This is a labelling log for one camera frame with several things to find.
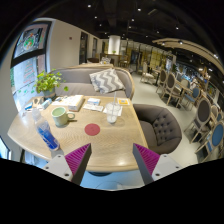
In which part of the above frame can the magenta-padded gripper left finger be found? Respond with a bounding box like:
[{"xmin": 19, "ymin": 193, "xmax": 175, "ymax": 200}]
[{"xmin": 42, "ymin": 143, "xmax": 92, "ymax": 186}]

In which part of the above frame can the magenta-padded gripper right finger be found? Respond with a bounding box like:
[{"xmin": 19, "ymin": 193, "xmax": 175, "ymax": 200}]
[{"xmin": 132, "ymin": 143, "xmax": 183, "ymax": 186}]

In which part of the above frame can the clear bottle with blue label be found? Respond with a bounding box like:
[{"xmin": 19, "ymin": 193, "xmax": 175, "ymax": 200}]
[{"xmin": 31, "ymin": 108, "xmax": 61, "ymax": 152}]

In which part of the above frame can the flat round red coaster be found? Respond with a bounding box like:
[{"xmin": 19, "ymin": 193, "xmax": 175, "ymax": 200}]
[{"xmin": 84, "ymin": 123, "xmax": 101, "ymax": 137}]

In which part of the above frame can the grey tufted armchair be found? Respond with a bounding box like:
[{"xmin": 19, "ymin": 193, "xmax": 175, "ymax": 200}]
[{"xmin": 132, "ymin": 103, "xmax": 183, "ymax": 155}]

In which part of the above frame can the light green ceramic mug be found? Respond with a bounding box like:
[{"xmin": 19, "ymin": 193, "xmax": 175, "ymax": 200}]
[{"xmin": 50, "ymin": 106, "xmax": 76, "ymax": 127}]

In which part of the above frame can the white paper leaflet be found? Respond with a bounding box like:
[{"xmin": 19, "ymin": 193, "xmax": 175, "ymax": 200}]
[{"xmin": 82, "ymin": 103, "xmax": 104, "ymax": 112}]

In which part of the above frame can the clear plastic cup with straw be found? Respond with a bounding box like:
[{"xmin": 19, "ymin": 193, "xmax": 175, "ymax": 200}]
[{"xmin": 105, "ymin": 91, "xmax": 122, "ymax": 125}]

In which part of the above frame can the white book with orange print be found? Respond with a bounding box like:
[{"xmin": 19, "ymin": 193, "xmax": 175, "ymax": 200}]
[{"xmin": 51, "ymin": 94, "xmax": 85, "ymax": 112}]

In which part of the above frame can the small blue white box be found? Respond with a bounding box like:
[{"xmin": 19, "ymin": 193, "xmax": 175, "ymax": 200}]
[{"xmin": 87, "ymin": 97, "xmax": 101, "ymax": 106}]

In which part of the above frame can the yellow card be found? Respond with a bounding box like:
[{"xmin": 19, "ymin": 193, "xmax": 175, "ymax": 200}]
[{"xmin": 116, "ymin": 97, "xmax": 131, "ymax": 107}]

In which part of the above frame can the blue tissue pack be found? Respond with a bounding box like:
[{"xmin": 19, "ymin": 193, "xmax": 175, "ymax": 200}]
[{"xmin": 40, "ymin": 98, "xmax": 53, "ymax": 110}]

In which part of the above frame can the group of dining chairs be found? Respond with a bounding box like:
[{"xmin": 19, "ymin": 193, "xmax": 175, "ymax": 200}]
[{"xmin": 139, "ymin": 61, "xmax": 224, "ymax": 161}]

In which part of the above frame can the grey upholstered wooden sofa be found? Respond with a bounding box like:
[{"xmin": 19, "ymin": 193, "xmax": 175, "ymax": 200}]
[{"xmin": 49, "ymin": 64, "xmax": 136, "ymax": 100}]

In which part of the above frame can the green potted plant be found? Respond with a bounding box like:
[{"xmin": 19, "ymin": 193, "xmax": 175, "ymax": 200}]
[{"xmin": 33, "ymin": 69, "xmax": 69, "ymax": 100}]

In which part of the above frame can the colourful window poster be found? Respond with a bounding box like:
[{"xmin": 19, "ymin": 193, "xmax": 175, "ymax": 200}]
[{"xmin": 13, "ymin": 22, "xmax": 52, "ymax": 59}]

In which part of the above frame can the group of ceiling spotlights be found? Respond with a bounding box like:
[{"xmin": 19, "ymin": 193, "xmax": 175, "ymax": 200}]
[{"xmin": 86, "ymin": 3, "xmax": 221, "ymax": 59}]

